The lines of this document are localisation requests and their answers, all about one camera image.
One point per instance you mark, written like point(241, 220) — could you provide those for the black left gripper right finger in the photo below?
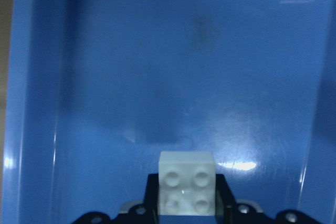
point(224, 200)

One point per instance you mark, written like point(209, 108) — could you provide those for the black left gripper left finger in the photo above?
point(151, 198)

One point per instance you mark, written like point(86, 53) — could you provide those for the white block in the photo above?
point(186, 183)

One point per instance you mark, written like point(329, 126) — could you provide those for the blue plastic tray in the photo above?
point(97, 89)

